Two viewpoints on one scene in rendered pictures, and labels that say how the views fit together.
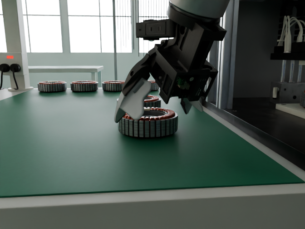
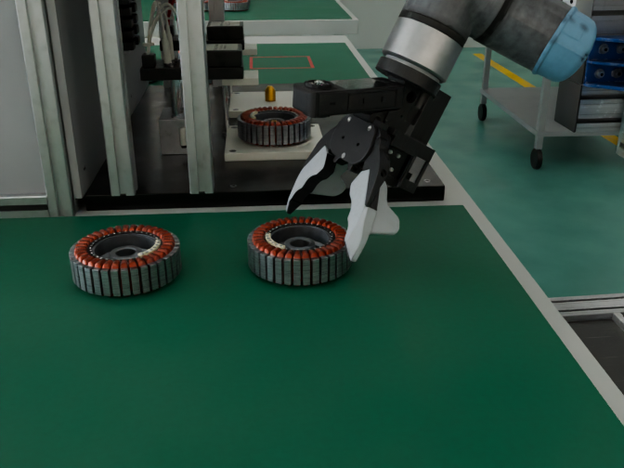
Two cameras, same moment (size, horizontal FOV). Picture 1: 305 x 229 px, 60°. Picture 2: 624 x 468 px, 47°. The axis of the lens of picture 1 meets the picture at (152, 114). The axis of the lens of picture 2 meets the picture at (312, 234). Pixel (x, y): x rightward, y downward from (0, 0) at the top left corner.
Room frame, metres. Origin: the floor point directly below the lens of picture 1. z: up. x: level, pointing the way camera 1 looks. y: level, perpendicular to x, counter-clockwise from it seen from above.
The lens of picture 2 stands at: (0.46, 0.71, 1.10)
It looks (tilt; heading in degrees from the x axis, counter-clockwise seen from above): 24 degrees down; 271
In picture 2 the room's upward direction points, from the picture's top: straight up
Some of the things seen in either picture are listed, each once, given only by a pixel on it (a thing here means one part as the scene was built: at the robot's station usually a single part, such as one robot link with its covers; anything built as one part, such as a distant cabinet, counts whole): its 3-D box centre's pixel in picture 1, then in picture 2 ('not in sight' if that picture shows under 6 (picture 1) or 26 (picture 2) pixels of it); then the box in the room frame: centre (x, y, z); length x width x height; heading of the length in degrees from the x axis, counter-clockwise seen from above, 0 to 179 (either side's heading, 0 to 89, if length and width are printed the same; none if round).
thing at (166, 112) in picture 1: (148, 121); (299, 249); (0.48, 0.01, 0.77); 0.11 x 0.11 x 0.04
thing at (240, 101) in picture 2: not in sight; (270, 103); (0.56, -0.61, 0.78); 0.15 x 0.15 x 0.01; 6
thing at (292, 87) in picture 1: (289, 92); (179, 129); (0.68, -0.35, 0.80); 0.07 x 0.05 x 0.06; 96
